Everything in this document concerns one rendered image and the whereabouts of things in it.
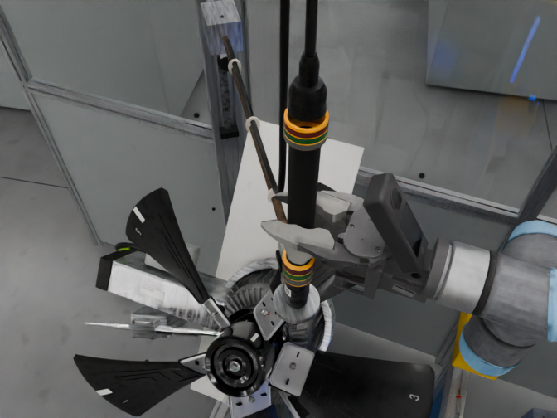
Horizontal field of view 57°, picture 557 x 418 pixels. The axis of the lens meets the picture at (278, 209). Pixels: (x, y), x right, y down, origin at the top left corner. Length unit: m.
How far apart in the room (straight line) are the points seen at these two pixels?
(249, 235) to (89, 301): 1.50
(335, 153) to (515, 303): 0.62
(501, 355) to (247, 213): 0.68
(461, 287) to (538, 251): 0.20
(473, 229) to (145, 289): 0.96
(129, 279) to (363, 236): 0.73
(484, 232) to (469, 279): 1.06
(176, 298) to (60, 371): 1.35
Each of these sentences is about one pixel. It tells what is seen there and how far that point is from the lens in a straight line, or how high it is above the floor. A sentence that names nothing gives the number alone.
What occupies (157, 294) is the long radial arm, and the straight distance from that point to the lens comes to 1.19.
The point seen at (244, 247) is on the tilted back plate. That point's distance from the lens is 1.20.
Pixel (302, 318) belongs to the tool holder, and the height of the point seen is 1.45.
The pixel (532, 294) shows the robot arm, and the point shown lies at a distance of 0.61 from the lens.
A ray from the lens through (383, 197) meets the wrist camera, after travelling 0.52.
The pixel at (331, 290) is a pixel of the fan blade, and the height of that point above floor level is 1.36.
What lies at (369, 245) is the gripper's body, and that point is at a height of 1.65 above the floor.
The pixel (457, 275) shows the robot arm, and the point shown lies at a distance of 0.59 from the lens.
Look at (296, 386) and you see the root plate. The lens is 1.00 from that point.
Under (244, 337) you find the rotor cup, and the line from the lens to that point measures 0.95.
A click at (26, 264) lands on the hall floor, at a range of 2.82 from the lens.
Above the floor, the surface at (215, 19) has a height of 1.56.
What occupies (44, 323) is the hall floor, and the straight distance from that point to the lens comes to 2.60.
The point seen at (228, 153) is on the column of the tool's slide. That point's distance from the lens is 1.48.
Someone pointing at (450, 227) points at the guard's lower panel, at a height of 0.88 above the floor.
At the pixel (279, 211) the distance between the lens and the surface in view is 0.76.
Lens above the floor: 2.13
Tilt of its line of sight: 51 degrees down
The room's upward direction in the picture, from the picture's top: straight up
